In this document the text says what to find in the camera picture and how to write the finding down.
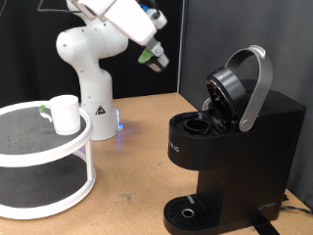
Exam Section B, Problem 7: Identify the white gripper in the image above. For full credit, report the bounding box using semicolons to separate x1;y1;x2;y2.
77;0;165;58

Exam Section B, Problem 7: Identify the coffee pod green tape lid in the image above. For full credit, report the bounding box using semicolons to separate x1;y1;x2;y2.
137;48;170;73

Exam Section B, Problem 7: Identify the white mug green-taped handle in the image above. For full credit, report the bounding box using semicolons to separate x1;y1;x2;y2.
38;94;82;136

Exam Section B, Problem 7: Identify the black Keurig coffee machine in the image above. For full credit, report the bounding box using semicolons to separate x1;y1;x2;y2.
162;44;307;235

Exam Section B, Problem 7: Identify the grey partition panel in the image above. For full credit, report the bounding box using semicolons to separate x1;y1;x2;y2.
177;0;313;210

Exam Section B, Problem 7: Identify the black backdrop curtain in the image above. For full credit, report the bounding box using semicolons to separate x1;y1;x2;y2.
0;0;184;109

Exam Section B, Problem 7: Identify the white two-tier turntable shelf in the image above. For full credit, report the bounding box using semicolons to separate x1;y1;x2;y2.
0;100;97;220

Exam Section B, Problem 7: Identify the black tape strip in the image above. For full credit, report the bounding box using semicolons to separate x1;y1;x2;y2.
248;216;282;235

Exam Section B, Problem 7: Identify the black machine power cable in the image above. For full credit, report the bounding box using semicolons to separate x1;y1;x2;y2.
280;194;313;216

